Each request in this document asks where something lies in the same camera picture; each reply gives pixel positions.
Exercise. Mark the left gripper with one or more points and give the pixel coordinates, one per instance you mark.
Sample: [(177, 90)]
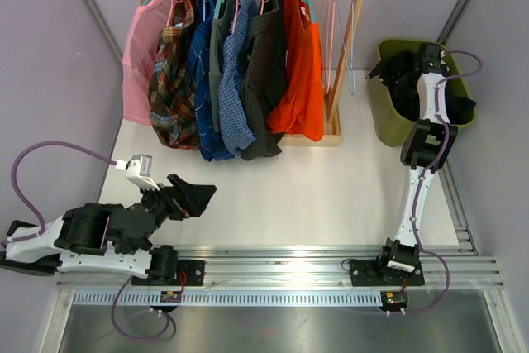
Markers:
[(193, 198)]

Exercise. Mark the black shirt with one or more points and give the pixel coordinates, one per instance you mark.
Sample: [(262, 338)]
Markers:
[(399, 74)]

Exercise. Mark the light blue wire hanger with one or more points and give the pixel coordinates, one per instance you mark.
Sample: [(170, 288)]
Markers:
[(347, 47)]

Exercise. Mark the pink wire hanger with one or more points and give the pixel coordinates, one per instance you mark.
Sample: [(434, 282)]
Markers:
[(330, 27)]

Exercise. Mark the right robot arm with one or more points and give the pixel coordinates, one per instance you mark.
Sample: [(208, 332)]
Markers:
[(423, 154)]

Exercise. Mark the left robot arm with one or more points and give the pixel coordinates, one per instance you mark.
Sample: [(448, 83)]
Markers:
[(109, 238)]

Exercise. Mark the blue striped shirt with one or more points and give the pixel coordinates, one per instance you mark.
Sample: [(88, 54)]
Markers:
[(212, 146)]

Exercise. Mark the blue checked shirt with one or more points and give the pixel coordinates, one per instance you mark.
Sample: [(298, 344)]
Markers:
[(234, 128)]

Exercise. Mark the brown plaid shirt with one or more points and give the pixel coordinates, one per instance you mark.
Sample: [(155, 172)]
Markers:
[(171, 92)]

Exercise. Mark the orange shirt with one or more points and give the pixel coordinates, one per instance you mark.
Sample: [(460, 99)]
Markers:
[(300, 111)]

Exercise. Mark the dark pinstripe shirt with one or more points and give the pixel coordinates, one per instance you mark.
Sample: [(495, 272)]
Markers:
[(265, 80)]

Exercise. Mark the pink shirt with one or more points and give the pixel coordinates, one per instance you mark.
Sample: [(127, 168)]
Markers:
[(139, 57)]

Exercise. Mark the grey shirt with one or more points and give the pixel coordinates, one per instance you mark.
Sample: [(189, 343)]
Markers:
[(221, 29)]

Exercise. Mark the green plastic basket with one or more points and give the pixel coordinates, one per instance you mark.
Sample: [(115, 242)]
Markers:
[(384, 121)]

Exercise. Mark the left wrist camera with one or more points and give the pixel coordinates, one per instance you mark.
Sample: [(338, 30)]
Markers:
[(137, 171)]

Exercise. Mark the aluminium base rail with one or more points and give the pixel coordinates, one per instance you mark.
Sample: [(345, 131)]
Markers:
[(286, 300)]

